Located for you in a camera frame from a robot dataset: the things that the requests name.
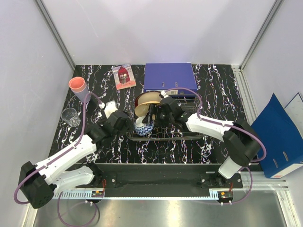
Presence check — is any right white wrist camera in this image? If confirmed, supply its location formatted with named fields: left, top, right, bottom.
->
left=159, top=90, right=170, bottom=100

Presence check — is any blue ring binder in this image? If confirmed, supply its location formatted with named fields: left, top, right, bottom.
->
left=143, top=63, right=197, bottom=96

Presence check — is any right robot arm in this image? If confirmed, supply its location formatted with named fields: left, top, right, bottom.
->
left=148, top=95, right=266, bottom=188

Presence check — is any clear glass tumbler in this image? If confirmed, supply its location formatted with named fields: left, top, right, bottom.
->
left=61, top=108, right=81, bottom=127

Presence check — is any blue white patterned bowl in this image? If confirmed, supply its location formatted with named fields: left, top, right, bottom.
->
left=134, top=116, right=154, bottom=136

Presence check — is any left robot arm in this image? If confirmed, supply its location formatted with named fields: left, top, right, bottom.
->
left=16, top=111, right=132, bottom=209

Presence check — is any red rimmed cream plate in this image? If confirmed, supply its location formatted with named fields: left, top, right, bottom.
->
left=135, top=91, right=162, bottom=107

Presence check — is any black wire dish rack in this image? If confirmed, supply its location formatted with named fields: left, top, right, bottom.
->
left=126, top=96, right=203, bottom=141

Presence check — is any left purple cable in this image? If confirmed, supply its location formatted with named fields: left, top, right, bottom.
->
left=13, top=92, right=105, bottom=227

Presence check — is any blue folder outside cell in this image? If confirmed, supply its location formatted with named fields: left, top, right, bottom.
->
left=251, top=94, right=303, bottom=178

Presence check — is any red illustrated booklet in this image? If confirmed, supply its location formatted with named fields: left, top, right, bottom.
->
left=112, top=64, right=136, bottom=90

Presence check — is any white cable duct rail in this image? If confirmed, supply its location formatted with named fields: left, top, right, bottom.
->
left=53, top=190, right=105, bottom=200

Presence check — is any lavender plastic cup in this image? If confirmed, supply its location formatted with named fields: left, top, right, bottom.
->
left=74, top=89, right=91, bottom=103

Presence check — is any cream floral plate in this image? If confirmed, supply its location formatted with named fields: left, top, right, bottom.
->
left=134, top=101, right=160, bottom=117

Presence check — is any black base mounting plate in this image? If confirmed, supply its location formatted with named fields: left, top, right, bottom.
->
left=96, top=163, right=243, bottom=199

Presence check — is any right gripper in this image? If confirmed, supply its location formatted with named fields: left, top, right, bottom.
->
left=142, top=104, right=174, bottom=128

